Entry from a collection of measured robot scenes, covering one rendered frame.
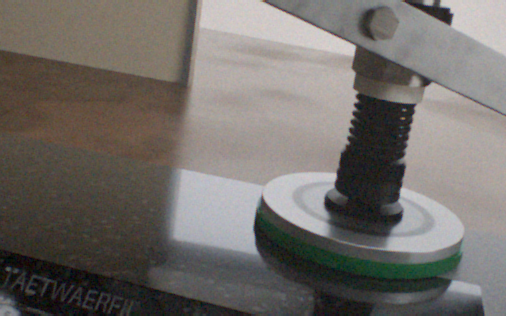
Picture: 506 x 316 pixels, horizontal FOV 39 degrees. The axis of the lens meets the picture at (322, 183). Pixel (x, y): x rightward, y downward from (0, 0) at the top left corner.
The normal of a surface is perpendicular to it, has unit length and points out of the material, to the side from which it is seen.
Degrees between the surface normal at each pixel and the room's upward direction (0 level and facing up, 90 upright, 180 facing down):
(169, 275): 0
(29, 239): 0
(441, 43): 90
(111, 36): 90
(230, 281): 0
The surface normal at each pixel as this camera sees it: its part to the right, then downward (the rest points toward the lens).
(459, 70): 0.36, 0.35
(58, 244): 0.18, -0.93
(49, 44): -0.04, 0.30
